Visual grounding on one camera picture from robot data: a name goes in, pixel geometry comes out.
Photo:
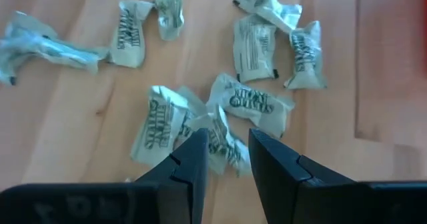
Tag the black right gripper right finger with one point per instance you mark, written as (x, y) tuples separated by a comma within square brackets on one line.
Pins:
[(277, 170)]

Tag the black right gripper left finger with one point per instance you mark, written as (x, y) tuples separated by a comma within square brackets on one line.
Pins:
[(187, 170)]

